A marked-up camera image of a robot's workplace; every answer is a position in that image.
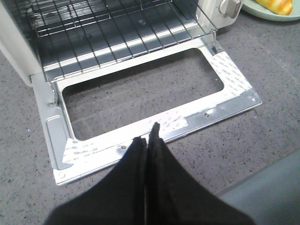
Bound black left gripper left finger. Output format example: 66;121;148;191
45;137;147;225

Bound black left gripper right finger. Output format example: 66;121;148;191
146;122;254;225

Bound glass oven door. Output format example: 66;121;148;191
31;38;262;185

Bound yellow striped croissant bread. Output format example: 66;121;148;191
255;0;293;15

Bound white Toshiba toaster oven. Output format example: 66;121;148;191
0;0;244;88

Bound lower timer knob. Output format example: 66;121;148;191
219;0;243;19

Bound light green plate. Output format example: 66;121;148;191
242;0;300;22

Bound metal wire oven rack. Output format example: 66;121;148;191
14;0;218;78

